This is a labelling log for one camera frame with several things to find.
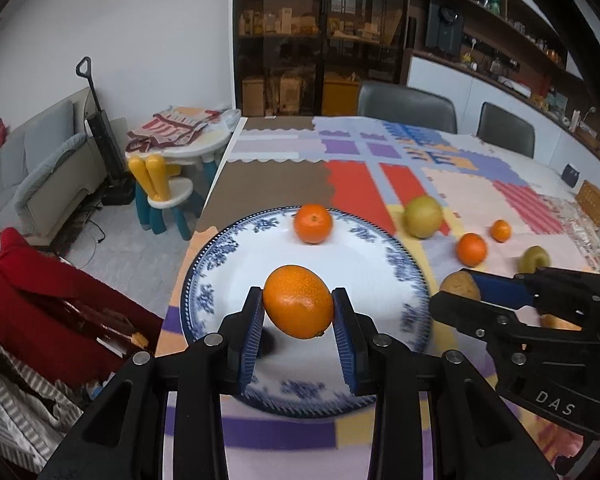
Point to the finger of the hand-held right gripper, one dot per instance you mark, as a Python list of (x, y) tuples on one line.
[(502, 291), (470, 317)]

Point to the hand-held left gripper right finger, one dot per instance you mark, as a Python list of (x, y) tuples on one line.
[(347, 355)]

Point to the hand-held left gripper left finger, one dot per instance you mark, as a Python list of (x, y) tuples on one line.
[(247, 347)]

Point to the green kiwi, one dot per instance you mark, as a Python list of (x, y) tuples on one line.
[(532, 258)]

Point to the small orange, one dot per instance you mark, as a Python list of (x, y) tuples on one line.
[(500, 230)]

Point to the blue and white plate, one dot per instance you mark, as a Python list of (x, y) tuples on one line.
[(240, 280)]

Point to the large orange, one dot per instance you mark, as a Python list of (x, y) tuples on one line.
[(298, 302)]

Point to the large green pear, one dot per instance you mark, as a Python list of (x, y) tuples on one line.
[(422, 216)]

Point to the white patterned tablecloth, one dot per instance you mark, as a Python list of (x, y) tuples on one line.
[(545, 175)]

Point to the wicker basket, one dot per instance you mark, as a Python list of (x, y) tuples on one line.
[(594, 203)]

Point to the dark blue mug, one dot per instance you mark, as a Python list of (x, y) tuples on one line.
[(570, 176)]

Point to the grey dining chair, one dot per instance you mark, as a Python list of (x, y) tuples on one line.
[(405, 107), (505, 130)]

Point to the colourful patchwork tablecloth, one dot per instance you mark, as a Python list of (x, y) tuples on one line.
[(360, 185)]

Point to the yellow kids chair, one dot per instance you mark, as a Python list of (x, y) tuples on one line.
[(157, 180)]

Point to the white kids table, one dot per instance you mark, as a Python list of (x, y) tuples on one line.
[(200, 152)]

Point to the red garment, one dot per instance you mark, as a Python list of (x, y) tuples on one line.
[(35, 300)]

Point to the grey striped cloth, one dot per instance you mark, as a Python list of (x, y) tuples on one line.
[(25, 410)]

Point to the red striped cloth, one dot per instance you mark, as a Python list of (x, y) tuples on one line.
[(175, 122)]

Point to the cardboard box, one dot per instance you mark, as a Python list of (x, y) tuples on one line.
[(252, 96)]

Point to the black upright vacuum cleaner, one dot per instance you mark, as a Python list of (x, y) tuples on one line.
[(105, 140)]

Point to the grey sofa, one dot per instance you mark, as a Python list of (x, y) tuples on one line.
[(35, 170)]

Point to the dark glass cabinet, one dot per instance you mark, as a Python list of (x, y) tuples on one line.
[(280, 35)]

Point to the wooden wall shelf unit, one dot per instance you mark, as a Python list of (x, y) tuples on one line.
[(490, 75)]

